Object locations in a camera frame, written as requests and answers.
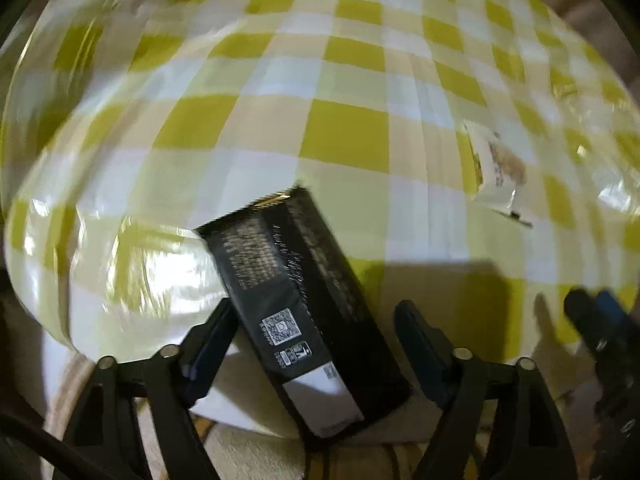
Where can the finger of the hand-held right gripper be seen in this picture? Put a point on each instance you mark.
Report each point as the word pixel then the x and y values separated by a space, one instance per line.
pixel 582 315
pixel 612 307

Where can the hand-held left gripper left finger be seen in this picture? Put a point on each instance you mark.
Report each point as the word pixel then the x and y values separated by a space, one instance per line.
pixel 210 350

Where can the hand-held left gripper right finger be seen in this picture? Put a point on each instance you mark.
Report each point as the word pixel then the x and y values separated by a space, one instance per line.
pixel 420 345

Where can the black snack packet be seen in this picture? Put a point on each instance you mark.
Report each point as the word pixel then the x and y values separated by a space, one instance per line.
pixel 300 310

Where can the white nut snack packet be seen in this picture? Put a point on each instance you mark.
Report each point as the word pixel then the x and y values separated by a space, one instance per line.
pixel 500 170

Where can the yellow white checked tablecloth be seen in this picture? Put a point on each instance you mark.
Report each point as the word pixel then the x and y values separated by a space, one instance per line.
pixel 350 60

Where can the beige curtain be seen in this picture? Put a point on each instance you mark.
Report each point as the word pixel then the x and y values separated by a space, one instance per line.
pixel 585 5

